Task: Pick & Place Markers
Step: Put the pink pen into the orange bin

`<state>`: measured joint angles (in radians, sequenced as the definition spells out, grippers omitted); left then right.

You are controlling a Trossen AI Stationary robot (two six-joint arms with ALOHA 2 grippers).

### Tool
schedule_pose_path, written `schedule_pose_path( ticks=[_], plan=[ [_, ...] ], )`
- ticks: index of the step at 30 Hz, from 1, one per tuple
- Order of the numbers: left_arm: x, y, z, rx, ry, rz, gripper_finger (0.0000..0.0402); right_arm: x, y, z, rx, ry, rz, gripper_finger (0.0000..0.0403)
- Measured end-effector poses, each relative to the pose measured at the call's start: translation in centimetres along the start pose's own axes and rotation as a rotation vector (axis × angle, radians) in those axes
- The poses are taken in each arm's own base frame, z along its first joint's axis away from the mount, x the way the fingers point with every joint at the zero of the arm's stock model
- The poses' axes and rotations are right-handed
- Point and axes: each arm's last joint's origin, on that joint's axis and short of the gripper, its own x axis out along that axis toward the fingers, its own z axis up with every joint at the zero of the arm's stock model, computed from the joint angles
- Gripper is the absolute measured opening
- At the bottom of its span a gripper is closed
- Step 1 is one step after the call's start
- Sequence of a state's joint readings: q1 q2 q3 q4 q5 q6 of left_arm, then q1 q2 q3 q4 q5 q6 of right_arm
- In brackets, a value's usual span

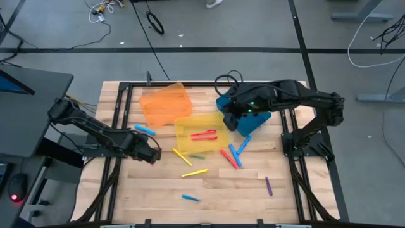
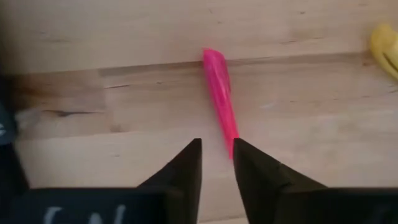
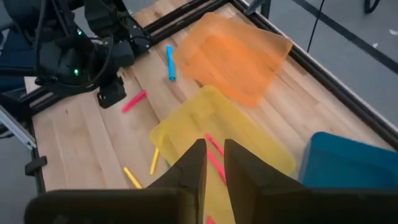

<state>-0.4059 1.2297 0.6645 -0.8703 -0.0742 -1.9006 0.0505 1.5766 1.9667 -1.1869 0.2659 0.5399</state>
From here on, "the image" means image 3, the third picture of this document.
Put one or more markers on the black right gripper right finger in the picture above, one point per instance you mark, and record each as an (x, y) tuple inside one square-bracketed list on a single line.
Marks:
[(264, 199)]

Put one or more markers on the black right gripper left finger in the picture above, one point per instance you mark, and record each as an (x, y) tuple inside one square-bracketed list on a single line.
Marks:
[(174, 199)]

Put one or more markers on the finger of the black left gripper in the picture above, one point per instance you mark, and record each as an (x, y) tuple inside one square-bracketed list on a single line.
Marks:
[(118, 91), (105, 95)]

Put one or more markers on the yellow highlighter marker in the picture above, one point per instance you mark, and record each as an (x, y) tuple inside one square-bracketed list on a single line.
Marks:
[(154, 161), (132, 178)]

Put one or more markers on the blue highlighter marker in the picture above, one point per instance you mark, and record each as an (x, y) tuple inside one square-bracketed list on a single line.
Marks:
[(170, 63)]

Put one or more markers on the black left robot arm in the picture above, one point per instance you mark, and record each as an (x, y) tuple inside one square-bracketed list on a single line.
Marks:
[(62, 59)]

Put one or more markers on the yellow translucent plastic bin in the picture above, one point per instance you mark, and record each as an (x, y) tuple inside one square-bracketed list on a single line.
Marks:
[(192, 118)]

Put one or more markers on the blue plastic bin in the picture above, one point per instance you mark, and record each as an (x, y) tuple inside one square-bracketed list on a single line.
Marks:
[(348, 161)]

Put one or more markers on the orange translucent plastic bin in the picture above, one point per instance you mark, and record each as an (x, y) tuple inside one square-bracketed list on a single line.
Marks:
[(233, 56)]

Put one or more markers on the black aluminium table frame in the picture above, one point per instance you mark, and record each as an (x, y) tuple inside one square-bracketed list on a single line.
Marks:
[(342, 93)]

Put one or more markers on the black upright post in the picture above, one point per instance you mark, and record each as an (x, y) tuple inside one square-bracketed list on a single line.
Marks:
[(264, 9)]

